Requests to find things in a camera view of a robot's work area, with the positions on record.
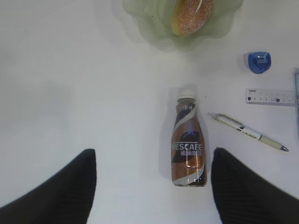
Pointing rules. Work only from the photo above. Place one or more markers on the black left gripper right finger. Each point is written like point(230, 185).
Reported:
point(242, 196)

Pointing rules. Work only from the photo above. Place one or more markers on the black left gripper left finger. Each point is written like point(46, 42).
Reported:
point(65, 198)

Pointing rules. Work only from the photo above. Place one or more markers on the brown Nescafe coffee bottle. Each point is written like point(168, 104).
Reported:
point(188, 155)

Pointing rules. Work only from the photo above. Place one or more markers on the sugared bread roll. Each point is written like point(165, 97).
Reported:
point(189, 16)

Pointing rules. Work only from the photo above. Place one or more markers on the cream grip pen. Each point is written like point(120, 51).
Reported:
point(240, 127)

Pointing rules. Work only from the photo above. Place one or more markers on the blue pencil sharpener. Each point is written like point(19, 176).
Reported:
point(257, 62)

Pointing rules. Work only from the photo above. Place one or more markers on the green wavy glass plate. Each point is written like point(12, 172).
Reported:
point(153, 18)

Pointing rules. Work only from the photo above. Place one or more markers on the clear plastic ruler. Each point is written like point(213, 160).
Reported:
point(271, 97)

